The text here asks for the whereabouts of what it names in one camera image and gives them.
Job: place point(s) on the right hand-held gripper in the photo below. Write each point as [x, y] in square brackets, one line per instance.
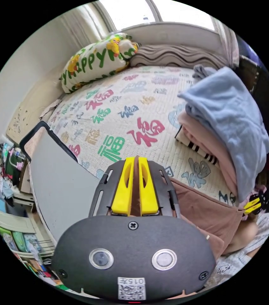
[263, 199]

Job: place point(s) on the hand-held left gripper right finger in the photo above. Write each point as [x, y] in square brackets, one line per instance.
[148, 197]

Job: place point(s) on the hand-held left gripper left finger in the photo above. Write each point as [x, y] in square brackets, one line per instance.
[123, 190]

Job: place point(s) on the brown long sleeve shirt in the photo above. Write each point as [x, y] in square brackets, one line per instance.
[201, 209]

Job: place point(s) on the person's body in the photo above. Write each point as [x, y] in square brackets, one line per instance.
[265, 228]

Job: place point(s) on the bed with printed quilt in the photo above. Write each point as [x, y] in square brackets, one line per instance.
[172, 152]

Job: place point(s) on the grey board with black rim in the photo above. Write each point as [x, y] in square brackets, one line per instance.
[60, 171]

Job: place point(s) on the pile of clothes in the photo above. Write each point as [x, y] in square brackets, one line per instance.
[227, 114]

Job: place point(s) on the cluttered shelf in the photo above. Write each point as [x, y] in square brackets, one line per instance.
[8, 221]

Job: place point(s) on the white pillow with duck print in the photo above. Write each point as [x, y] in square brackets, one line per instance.
[94, 64]

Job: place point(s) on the brown wavy striped rolled blanket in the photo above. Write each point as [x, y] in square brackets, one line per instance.
[172, 56]

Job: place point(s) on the white curtain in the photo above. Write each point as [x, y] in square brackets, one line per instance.
[87, 23]

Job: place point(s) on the window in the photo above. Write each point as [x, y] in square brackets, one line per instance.
[134, 10]

